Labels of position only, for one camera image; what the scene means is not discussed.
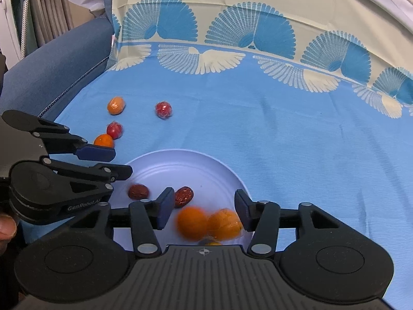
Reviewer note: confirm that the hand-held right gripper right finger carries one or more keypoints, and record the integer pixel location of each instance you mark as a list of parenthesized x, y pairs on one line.
[(243, 213)]

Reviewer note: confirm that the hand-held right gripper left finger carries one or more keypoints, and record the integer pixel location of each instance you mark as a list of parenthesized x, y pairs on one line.
[(166, 209)]

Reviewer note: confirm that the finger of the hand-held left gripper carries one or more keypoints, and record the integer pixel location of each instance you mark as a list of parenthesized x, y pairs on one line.
[(96, 152), (124, 171)]

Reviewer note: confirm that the bare orange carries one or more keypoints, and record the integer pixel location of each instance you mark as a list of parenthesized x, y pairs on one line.
[(104, 141), (192, 223)]

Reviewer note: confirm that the plastic-wrapped orange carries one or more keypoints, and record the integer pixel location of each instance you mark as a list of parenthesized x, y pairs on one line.
[(225, 225), (116, 106)]

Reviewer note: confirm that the dried red date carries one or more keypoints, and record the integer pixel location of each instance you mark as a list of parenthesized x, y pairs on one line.
[(138, 192), (184, 196)]

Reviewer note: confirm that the light blue round plate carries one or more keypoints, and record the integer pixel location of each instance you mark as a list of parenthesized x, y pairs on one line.
[(193, 174)]

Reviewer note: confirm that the yellow longan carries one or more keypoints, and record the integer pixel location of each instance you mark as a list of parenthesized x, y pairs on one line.
[(210, 242)]

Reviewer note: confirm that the person's left hand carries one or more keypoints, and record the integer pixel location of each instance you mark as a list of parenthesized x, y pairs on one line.
[(7, 227)]

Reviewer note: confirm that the plastic-wrapped red apple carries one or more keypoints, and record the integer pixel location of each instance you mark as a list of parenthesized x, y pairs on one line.
[(164, 109), (115, 130)]

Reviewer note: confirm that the blue fan-print bed sheet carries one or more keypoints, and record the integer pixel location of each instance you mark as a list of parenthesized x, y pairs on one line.
[(290, 129)]

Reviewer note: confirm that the beige curtain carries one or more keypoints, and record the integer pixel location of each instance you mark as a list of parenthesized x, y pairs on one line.
[(48, 6)]

